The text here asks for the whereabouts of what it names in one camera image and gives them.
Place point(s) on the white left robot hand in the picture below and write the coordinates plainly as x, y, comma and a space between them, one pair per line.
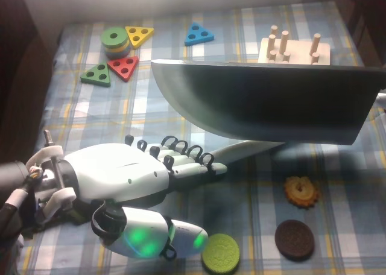
120, 169

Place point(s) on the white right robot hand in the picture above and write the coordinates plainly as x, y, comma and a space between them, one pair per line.
382, 100

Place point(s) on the long leek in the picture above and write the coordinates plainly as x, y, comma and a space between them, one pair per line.
241, 149

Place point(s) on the large steel cleaver blade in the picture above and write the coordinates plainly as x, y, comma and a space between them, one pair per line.
256, 100

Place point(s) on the wooden peg board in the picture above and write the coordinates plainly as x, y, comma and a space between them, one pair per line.
297, 52

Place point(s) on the blue plaid tablecloth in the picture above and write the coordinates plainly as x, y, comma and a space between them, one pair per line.
144, 106

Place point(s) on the green triangle block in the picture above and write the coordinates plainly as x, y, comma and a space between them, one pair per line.
96, 77

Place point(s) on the red triangle block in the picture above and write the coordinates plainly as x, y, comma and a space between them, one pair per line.
123, 67

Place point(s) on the swirled butter cookie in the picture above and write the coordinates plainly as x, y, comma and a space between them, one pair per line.
301, 192

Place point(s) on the green sandwich cookie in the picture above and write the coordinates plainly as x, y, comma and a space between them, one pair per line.
221, 254

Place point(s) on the yellow triangle block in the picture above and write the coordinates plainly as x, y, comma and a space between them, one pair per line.
135, 35

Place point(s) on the blue triangle block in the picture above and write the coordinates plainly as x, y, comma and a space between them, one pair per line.
197, 36

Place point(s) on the brown sandwich cookie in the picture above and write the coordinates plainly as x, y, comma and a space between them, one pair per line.
294, 239

